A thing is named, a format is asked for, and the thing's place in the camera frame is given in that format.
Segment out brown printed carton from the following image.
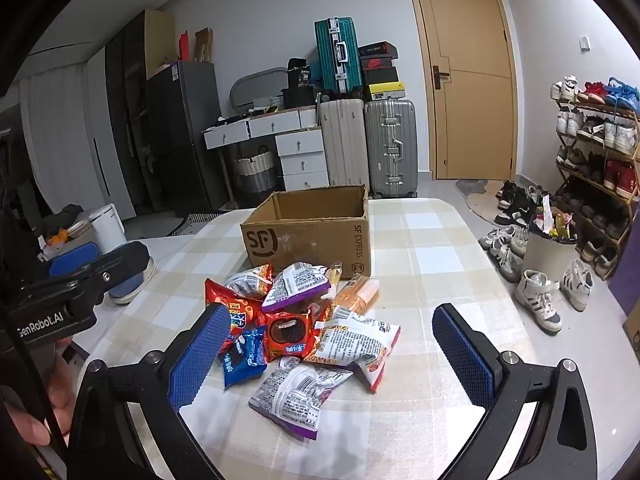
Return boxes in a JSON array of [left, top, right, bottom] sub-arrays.
[[621, 305, 640, 356]]

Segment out wooden shoe rack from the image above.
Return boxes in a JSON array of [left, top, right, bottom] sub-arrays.
[[550, 77, 640, 281]]

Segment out rows of racked shoes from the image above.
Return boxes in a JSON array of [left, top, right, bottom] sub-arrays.
[[550, 75, 640, 281]]

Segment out woven laundry basket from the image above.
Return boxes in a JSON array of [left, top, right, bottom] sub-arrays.
[[235, 145, 278, 193]]

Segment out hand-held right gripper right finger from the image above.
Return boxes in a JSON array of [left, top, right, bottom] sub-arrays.
[[431, 302, 608, 480]]

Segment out small black shoe box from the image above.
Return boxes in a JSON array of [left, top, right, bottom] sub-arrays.
[[359, 41, 398, 58]]

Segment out large black shoe box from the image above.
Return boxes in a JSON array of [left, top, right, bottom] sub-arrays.
[[361, 66, 401, 87]]

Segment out red cookie packet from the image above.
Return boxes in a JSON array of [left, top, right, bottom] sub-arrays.
[[260, 305, 321, 361]]

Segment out black cable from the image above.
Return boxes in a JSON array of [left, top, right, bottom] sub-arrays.
[[0, 280, 68, 461]]

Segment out white trash bin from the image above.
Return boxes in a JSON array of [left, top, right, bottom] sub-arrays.
[[521, 220, 581, 273]]

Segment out dark grey refrigerator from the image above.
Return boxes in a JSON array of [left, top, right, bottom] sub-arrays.
[[145, 60, 231, 216]]

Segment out black white patterned rug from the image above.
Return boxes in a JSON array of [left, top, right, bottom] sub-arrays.
[[165, 208, 241, 238]]

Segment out red white snack packet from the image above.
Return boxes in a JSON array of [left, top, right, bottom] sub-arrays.
[[223, 264, 274, 303]]

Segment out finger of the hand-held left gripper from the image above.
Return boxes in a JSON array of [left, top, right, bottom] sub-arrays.
[[60, 242, 152, 306], [49, 241, 100, 278]]

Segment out beige suitcase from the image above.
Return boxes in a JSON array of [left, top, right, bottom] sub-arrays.
[[318, 97, 371, 191]]

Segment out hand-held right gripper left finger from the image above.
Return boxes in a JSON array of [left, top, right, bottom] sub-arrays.
[[67, 302, 233, 480]]

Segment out teal suitcase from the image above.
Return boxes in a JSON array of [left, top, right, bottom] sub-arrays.
[[314, 16, 365, 96]]

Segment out purple white snack packet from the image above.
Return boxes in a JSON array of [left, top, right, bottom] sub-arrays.
[[261, 262, 332, 313], [248, 357, 353, 442]]

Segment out dark wardrobe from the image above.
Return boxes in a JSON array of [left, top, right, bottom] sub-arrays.
[[105, 10, 176, 221]]

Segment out silver suitcase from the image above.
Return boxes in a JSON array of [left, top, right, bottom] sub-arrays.
[[363, 99, 418, 200]]

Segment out purple board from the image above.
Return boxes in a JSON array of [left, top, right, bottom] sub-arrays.
[[607, 255, 640, 313]]

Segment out white orange noodle snack packet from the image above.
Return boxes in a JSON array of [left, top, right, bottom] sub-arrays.
[[302, 307, 402, 393]]

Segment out orange bread packet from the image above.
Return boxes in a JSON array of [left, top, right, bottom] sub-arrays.
[[320, 277, 382, 321]]

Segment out white drawer desk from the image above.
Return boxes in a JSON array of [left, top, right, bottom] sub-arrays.
[[202, 107, 331, 193]]

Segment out person's left hand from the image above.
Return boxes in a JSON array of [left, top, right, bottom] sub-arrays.
[[0, 342, 76, 447]]

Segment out group of loose sneakers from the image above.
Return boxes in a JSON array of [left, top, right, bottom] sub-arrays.
[[477, 180, 596, 336]]

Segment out red snack packet blue print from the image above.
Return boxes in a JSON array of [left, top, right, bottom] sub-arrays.
[[204, 277, 261, 356]]

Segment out oval mirror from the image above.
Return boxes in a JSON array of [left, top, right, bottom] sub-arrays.
[[229, 66, 291, 111]]

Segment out brown cardboard box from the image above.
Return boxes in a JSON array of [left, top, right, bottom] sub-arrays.
[[240, 185, 372, 281]]

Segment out brown cardboard carton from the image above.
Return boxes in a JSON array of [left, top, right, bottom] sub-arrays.
[[194, 27, 215, 64]]

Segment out grey door mat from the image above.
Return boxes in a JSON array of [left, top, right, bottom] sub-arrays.
[[454, 178, 506, 226]]

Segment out white kettle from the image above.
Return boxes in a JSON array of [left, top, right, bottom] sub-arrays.
[[88, 203, 128, 256]]

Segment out tan cardboard sheet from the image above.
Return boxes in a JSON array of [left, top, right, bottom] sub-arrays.
[[144, 8, 177, 81]]

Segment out tan wooden door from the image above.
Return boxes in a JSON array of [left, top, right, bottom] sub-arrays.
[[402, 0, 521, 182]]

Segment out black bag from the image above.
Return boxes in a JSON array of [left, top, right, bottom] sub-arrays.
[[281, 57, 321, 108]]

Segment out white cabinet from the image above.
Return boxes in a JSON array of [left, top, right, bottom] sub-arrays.
[[82, 47, 136, 221]]

